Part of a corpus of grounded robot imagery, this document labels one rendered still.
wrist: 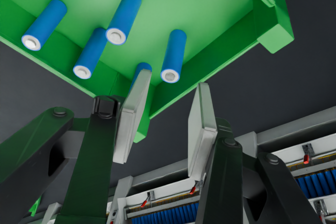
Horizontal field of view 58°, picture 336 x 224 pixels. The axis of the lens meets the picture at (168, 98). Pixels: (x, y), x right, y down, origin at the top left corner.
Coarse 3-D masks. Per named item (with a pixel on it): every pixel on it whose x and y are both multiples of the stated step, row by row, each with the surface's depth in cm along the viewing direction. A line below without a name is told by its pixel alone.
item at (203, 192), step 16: (224, 144) 14; (240, 144) 14; (224, 160) 12; (240, 160) 13; (208, 176) 12; (224, 176) 11; (240, 176) 12; (208, 192) 10; (224, 192) 10; (240, 192) 11; (208, 208) 10; (224, 208) 10; (240, 208) 10
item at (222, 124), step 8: (216, 120) 17; (224, 120) 17; (224, 128) 16; (216, 136) 15; (224, 136) 15; (232, 136) 16; (208, 160) 15; (248, 160) 14; (208, 168) 14; (248, 168) 13; (248, 176) 13; (256, 176) 13; (248, 184) 13; (256, 184) 13; (248, 192) 13; (256, 192) 13; (264, 192) 13; (256, 200) 13; (264, 200) 13
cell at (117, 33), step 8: (128, 0) 28; (136, 0) 28; (120, 8) 27; (128, 8) 27; (136, 8) 28; (120, 16) 26; (128, 16) 26; (112, 24) 25; (120, 24) 25; (128, 24) 26; (112, 32) 25; (120, 32) 25; (128, 32) 26; (112, 40) 25; (120, 40) 26
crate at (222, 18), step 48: (0, 0) 31; (48, 0) 31; (96, 0) 30; (144, 0) 30; (192, 0) 29; (240, 0) 28; (48, 48) 32; (144, 48) 34; (192, 48) 33; (240, 48) 26
